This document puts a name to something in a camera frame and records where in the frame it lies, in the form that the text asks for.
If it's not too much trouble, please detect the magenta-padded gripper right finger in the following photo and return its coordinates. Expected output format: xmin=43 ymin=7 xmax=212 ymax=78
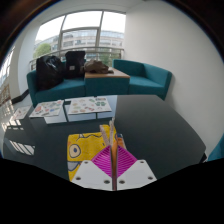
xmin=114 ymin=144 xmax=158 ymax=192

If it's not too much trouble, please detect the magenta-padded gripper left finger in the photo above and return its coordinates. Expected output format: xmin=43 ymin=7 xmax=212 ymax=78
xmin=70 ymin=144 xmax=114 ymax=192

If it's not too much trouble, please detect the teal sofa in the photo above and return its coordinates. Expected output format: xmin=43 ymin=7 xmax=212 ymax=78
xmin=26 ymin=61 xmax=87 ymax=108

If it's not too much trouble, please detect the wooden balustrade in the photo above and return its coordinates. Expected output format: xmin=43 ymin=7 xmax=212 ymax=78
xmin=0 ymin=83 xmax=11 ymax=108

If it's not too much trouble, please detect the black bag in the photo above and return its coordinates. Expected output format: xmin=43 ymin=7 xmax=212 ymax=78
xmin=35 ymin=54 xmax=65 ymax=91

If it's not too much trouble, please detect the metal window railing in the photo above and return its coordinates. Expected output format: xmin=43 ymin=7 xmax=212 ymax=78
xmin=29 ymin=46 xmax=125 ymax=72

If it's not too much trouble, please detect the teal armchair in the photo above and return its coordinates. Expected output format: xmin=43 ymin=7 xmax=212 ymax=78
xmin=112 ymin=59 xmax=173 ymax=101

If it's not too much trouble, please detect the black backpack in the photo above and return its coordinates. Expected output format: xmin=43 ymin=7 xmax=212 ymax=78
xmin=64 ymin=50 xmax=86 ymax=80

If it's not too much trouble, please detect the brown crumpled jacket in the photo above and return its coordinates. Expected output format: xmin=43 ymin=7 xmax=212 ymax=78
xmin=83 ymin=59 xmax=115 ymax=75

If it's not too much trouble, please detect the teal chair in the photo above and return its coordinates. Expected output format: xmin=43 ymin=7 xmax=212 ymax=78
xmin=207 ymin=134 xmax=224 ymax=163

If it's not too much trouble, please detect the teal wood-topped side table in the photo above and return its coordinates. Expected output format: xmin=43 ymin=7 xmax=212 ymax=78
xmin=83 ymin=68 xmax=131 ymax=98

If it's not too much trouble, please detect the yellow pink cartoon towel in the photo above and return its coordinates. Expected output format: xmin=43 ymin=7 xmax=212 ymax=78
xmin=67 ymin=118 xmax=128 ymax=183

